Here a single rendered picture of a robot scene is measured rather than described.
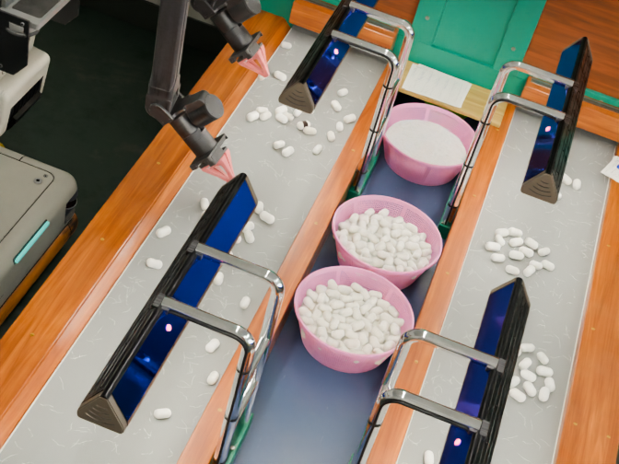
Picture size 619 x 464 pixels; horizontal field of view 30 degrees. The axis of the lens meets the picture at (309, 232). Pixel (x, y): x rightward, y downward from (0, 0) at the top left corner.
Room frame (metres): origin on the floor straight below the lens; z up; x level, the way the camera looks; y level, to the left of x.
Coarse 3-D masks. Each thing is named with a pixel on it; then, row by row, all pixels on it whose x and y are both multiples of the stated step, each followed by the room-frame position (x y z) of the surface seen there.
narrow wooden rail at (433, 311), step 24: (504, 120) 2.67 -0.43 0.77; (480, 168) 2.43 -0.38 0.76; (480, 192) 2.33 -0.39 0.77; (456, 216) 2.21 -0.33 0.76; (456, 240) 2.12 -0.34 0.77; (456, 264) 2.04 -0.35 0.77; (432, 288) 1.93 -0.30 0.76; (432, 312) 1.86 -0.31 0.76; (408, 360) 1.70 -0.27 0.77; (408, 384) 1.63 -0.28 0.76; (408, 408) 1.57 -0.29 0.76; (384, 432) 1.49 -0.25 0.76; (384, 456) 1.43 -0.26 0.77
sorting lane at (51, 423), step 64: (384, 64) 2.82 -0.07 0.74; (256, 128) 2.36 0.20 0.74; (320, 128) 2.44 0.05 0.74; (192, 192) 2.05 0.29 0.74; (256, 192) 2.12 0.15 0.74; (256, 256) 1.90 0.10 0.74; (128, 320) 1.61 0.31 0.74; (64, 384) 1.41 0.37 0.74; (192, 384) 1.49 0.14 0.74; (64, 448) 1.26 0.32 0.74; (128, 448) 1.30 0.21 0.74
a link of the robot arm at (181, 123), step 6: (180, 114) 2.04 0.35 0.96; (186, 114) 2.03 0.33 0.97; (174, 120) 2.03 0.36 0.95; (180, 120) 2.03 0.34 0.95; (186, 120) 2.04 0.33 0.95; (174, 126) 2.03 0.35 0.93; (180, 126) 2.03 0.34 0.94; (186, 126) 2.03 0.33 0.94; (192, 126) 2.03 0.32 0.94; (180, 132) 2.03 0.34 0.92; (186, 132) 2.03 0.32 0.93; (192, 132) 2.03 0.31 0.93
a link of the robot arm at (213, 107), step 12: (180, 96) 2.08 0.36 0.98; (192, 96) 2.05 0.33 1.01; (204, 96) 2.04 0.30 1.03; (156, 108) 2.01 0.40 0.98; (180, 108) 2.03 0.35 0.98; (192, 108) 2.03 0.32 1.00; (204, 108) 2.02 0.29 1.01; (216, 108) 2.04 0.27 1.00; (168, 120) 2.01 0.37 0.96; (192, 120) 2.02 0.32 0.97; (204, 120) 2.02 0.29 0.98
